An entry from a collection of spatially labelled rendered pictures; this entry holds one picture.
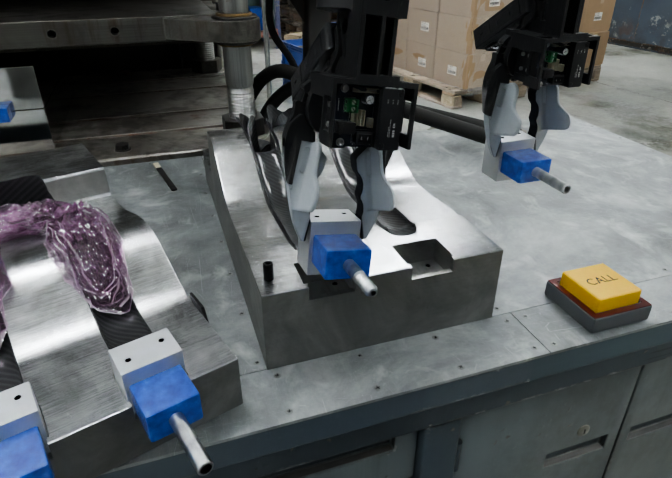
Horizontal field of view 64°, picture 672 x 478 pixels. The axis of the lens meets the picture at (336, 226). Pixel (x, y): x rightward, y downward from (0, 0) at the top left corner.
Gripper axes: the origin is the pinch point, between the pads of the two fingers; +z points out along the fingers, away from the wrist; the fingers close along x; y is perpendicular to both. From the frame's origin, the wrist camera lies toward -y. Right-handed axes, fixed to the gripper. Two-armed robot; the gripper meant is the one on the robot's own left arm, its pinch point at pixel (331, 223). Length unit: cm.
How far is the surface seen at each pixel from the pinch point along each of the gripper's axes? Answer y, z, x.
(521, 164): -6.4, -4.7, 25.8
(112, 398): 5.9, 12.3, -19.5
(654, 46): -455, -53, 551
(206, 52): -139, -12, 4
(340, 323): 1.1, 10.2, 1.5
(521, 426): -1.1, 29.6, 29.9
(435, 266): -1.6, 5.8, 13.1
